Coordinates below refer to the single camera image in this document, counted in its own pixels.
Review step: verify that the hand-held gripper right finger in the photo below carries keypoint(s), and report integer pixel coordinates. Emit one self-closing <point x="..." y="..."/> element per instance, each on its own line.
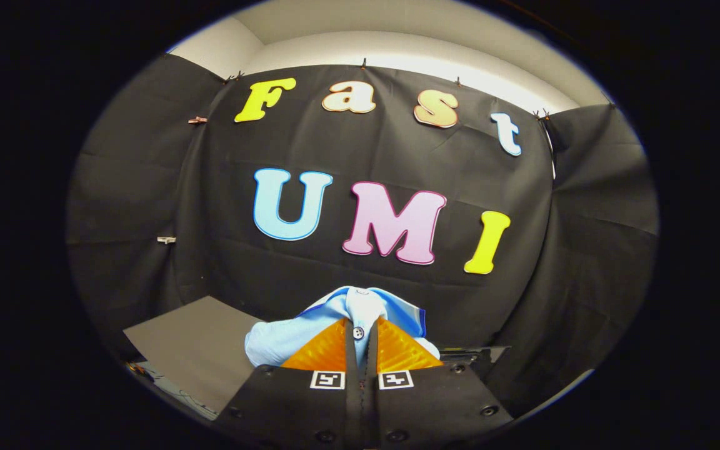
<point x="370" y="406"/>

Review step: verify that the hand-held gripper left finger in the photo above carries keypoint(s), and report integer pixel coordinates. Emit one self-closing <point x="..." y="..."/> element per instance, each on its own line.
<point x="352" y="406"/>

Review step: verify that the light blue polo shirt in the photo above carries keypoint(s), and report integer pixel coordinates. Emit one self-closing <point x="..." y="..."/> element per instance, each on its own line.
<point x="279" y="340"/>

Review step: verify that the black backdrop cloth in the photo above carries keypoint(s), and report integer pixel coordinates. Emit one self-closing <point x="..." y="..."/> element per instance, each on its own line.
<point x="385" y="156"/>

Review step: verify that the copper clip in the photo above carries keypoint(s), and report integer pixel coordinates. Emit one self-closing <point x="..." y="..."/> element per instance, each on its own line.
<point x="197" y="119"/>

